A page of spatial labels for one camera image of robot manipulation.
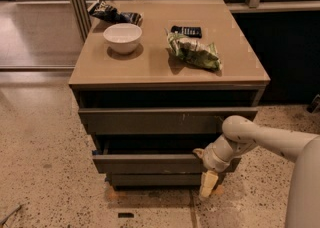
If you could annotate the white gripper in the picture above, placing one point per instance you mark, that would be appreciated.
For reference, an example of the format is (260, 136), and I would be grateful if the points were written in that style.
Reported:
(211, 161)

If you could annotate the grey drawer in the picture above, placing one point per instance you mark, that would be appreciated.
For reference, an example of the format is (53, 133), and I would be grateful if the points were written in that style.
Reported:
(135, 180)
(160, 154)
(157, 121)

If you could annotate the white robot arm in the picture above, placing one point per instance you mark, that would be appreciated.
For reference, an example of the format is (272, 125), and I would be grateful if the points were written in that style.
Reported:
(239, 135)

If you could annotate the grey bottom drawer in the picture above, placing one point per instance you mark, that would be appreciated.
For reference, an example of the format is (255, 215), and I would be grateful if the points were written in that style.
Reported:
(135, 180)

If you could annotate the brown drawer cabinet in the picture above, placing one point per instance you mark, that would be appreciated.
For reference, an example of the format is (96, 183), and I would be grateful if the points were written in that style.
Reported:
(152, 77)

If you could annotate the grey top drawer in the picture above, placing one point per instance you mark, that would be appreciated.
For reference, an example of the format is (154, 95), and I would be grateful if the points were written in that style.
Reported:
(157, 121)

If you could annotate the black floor socket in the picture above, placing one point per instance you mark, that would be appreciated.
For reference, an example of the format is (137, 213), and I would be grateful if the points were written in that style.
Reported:
(125, 215)

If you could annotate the green chip bag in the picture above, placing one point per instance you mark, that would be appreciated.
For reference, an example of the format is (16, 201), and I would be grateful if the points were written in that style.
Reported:
(193, 52)

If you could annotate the dark object at right edge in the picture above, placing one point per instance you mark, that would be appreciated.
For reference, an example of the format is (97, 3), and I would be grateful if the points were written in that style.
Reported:
(314, 105)

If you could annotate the black snack bar packet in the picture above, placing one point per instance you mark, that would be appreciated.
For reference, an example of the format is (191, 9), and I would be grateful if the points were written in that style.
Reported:
(193, 32)

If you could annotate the white ceramic bowl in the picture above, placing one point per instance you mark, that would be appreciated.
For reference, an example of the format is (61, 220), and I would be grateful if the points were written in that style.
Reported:
(123, 38)

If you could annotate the dark blue chip bag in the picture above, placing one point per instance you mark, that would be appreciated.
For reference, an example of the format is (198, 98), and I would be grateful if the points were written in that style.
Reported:
(108, 13)

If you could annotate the grey tool on floor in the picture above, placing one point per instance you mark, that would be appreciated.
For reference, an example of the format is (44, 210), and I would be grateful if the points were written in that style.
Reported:
(7, 216)

